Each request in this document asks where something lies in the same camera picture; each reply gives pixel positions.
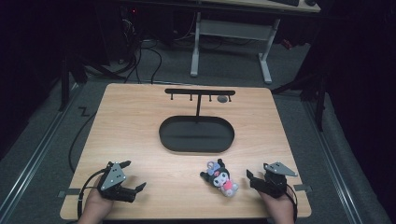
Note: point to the grey tape strip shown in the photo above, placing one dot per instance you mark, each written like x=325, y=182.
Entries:
x=302, y=187
x=70, y=193

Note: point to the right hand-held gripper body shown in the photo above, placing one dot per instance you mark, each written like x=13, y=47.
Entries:
x=275, y=180

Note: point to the black keyboard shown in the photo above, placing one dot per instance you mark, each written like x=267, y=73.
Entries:
x=285, y=2

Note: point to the metal floor rail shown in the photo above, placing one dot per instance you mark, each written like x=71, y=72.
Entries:
x=34, y=158
x=333, y=161

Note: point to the grey round table cap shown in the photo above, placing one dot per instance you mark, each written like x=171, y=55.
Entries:
x=222, y=99

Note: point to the black computer tower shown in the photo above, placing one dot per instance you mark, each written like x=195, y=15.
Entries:
x=130, y=21

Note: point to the person's left hand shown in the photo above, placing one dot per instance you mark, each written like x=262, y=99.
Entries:
x=96, y=207

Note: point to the black hook rack with tray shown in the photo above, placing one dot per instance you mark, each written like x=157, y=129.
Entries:
x=196, y=134

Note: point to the black computer mouse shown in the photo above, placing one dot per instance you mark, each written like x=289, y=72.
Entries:
x=310, y=2

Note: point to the white metal desk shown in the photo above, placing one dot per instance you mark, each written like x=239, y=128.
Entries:
x=233, y=29

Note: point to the black and pink plush toy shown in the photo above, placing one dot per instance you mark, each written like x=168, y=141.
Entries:
x=221, y=180

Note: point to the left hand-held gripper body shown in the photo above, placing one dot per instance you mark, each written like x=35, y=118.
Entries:
x=112, y=182

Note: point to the black metal stand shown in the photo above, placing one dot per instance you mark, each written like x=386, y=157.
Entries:
x=314, y=90
x=67, y=81

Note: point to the person's right hand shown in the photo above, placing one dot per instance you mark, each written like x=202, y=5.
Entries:
x=278, y=208

